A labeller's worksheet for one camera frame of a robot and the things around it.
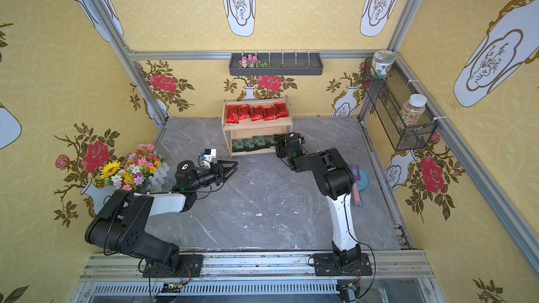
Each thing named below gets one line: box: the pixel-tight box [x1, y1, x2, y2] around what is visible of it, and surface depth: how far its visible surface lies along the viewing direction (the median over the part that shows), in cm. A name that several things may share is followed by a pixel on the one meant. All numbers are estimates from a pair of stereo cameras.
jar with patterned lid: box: [371, 49, 397, 80], surface depth 87 cm
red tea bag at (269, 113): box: [262, 105, 278, 121], surface depth 94 cm
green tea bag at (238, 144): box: [231, 138, 247, 153], surface depth 108 cm
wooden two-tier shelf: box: [221, 95, 293, 158], surface depth 96 cm
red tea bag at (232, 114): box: [225, 105, 240, 124], surface depth 94 cm
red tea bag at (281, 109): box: [274, 101, 290, 118], surface depth 95 cm
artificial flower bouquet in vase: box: [80, 143, 170, 215], surface depth 81 cm
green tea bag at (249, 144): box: [242, 137, 257, 152], surface depth 108 cm
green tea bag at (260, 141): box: [251, 135, 268, 148], surface depth 109 cm
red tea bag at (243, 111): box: [237, 103, 251, 120], surface depth 94 cm
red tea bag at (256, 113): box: [249, 105, 264, 122], surface depth 94 cm
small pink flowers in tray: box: [238, 54, 269, 69], surface depth 89 cm
